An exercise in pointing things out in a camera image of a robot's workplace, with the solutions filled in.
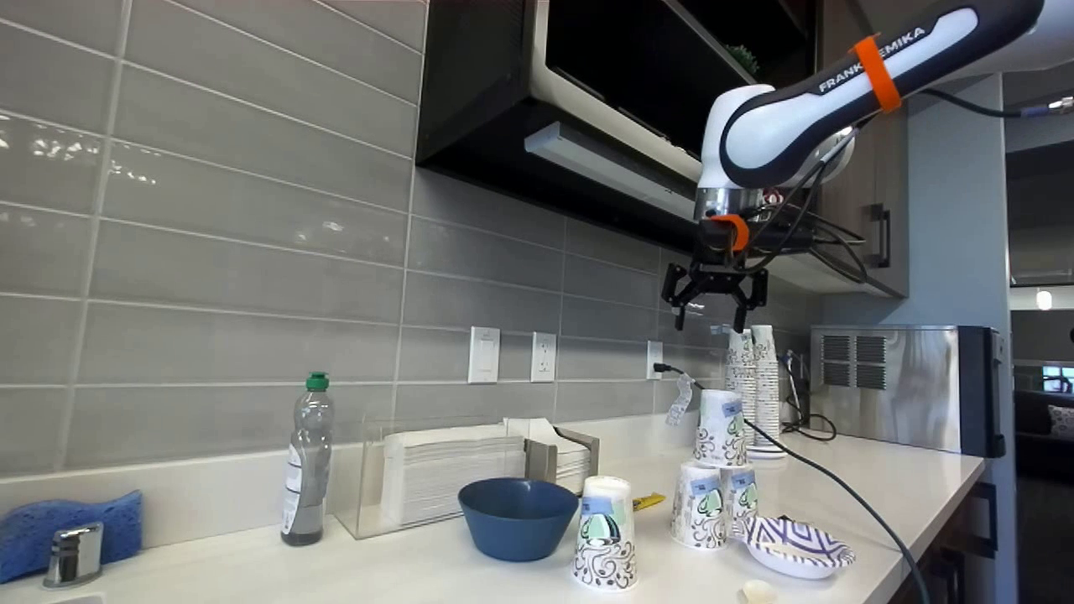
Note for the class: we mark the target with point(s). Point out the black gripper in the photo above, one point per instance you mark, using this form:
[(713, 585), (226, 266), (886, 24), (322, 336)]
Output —
[(717, 266)]

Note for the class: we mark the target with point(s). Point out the patterned paper cup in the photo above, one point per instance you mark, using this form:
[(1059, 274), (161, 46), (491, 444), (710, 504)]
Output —
[(720, 438), (738, 502), (700, 506), (606, 534)]

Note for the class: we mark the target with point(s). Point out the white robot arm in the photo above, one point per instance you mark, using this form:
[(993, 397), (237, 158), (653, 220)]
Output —
[(767, 147)]

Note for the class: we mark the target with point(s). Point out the dark upper cabinet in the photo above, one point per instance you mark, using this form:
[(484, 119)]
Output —
[(595, 107)]

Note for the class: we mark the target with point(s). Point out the yellow small item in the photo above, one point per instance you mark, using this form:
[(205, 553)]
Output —
[(650, 502)]

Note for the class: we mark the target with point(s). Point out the blue patterned paper plate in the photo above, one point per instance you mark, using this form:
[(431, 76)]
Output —
[(795, 548)]

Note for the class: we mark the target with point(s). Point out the blue bowl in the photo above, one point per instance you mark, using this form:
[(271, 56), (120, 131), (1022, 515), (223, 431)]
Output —
[(515, 519)]

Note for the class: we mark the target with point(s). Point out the napkin holder with napkins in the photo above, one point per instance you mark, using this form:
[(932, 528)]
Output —
[(413, 478)]

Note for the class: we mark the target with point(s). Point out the clear water bottle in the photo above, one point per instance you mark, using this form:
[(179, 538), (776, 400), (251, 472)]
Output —
[(308, 465)]

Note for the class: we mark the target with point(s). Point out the white light switch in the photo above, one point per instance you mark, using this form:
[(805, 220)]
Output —
[(540, 356)]

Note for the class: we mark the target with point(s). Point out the white wall outlet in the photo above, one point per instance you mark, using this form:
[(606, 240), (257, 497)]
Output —
[(484, 353)]

